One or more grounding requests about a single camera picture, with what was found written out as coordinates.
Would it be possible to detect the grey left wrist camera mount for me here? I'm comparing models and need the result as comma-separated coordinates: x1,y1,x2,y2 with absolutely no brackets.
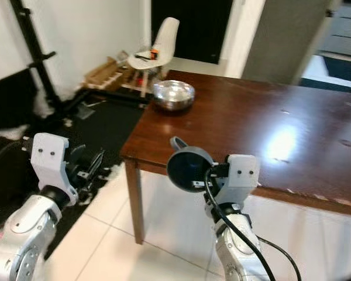
31,133,78,191

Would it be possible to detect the light wooden rack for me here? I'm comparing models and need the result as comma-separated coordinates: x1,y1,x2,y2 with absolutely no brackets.
83,56,130,92

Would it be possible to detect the shiny steel bowl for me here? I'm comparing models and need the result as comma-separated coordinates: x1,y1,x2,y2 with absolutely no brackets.
152,80,197,112

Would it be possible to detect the grey upright panel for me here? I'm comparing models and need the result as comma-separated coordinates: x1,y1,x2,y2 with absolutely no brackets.
241,0,343,86

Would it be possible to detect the black bag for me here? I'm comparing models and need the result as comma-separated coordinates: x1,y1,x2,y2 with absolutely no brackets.
0,136,37,230

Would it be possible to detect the orange and black gadget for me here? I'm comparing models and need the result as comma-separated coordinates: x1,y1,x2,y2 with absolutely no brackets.
136,50,160,61

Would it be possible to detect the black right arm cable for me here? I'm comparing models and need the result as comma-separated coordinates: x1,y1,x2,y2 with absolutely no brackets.
202,169,302,281

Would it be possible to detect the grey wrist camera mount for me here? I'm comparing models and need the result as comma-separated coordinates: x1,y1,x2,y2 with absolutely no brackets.
31,133,78,191
225,155,261,205

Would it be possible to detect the white shell chair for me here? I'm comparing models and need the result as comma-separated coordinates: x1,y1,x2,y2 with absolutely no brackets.
127,17,181,98

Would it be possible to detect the dark blue cup with handle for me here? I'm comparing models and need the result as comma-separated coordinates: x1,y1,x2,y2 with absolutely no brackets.
167,136,216,193

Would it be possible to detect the dark brown wooden table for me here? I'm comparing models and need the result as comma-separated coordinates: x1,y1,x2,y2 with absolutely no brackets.
120,70,351,245

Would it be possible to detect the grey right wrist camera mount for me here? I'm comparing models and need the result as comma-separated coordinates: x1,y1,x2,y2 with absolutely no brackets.
225,155,261,205

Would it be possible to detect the grey drawer cabinet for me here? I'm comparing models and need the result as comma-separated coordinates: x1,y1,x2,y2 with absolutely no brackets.
319,0,351,59

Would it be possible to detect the black stand pole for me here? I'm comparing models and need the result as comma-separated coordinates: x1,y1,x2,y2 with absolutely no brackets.
10,0,63,113

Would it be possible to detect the black flat panel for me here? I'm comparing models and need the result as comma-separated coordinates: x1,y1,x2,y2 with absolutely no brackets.
0,70,43,133

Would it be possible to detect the black floor mat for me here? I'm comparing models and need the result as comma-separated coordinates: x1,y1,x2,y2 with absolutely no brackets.
36,91,150,176

